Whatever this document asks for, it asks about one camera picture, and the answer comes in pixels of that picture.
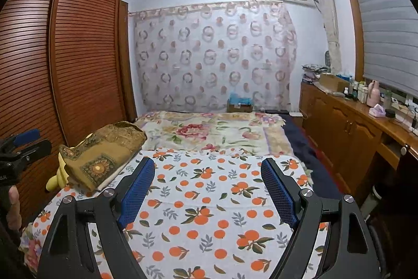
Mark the person's left hand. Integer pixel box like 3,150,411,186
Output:
6,184,23,235

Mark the beige window curtain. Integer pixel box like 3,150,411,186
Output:
310,0,343,75

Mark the brown patterned garment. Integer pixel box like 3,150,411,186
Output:
59,121,147,193

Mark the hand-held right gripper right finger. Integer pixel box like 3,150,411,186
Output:
260,157,382,279

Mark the grey window blind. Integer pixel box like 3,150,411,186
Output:
346,0,418,93

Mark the long wooden cabinet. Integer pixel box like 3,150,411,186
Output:
300,81,418,201

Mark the pink tissue box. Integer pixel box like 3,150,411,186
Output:
369,103,386,118

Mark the pink thermos bottle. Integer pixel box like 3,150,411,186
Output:
367,79,381,107

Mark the dark blue blanket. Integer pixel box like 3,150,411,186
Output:
282,116,343,201

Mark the floral blanket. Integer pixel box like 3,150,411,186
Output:
18,111,314,270

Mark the stack of folded clothes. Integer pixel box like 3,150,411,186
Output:
302,63,330,83

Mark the yellow plush toy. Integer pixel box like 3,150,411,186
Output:
46,133,95,192

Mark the black cable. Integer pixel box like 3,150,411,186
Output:
392,103,418,129

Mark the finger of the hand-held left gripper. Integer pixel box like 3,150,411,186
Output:
0,138,53,168
12,129,41,146

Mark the circle print sheer curtain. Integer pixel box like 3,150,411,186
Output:
128,1,298,114

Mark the orange fruit print bedsheet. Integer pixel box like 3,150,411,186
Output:
31,148,330,279

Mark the cardboard box with blue cloth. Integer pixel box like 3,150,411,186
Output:
227,92,253,113

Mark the wooden louvered wardrobe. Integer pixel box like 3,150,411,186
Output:
0,0,138,234

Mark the brown cardboard box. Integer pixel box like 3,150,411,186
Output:
318,73,350,92

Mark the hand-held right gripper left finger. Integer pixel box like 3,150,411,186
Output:
37,156,155,279

